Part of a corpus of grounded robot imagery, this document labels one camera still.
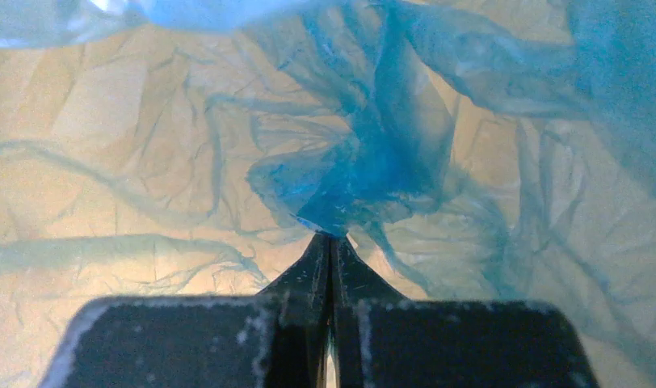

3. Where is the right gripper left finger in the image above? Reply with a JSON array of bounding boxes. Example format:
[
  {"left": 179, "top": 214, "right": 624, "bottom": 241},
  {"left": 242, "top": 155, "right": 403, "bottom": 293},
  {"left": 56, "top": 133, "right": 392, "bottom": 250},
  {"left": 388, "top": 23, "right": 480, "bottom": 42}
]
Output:
[{"left": 40, "top": 234, "right": 331, "bottom": 387}]

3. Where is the yellow cartoon trash bin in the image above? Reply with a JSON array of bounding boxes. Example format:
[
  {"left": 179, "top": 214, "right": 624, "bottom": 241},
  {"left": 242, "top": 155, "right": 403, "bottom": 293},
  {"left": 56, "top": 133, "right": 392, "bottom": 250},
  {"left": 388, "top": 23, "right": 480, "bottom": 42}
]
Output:
[{"left": 0, "top": 0, "right": 656, "bottom": 388}]

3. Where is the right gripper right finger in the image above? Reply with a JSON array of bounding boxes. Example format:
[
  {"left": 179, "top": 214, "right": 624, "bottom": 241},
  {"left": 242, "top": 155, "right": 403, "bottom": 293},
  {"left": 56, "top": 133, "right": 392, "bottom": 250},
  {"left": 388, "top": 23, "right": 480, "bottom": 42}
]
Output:
[{"left": 330, "top": 238, "right": 599, "bottom": 387}]

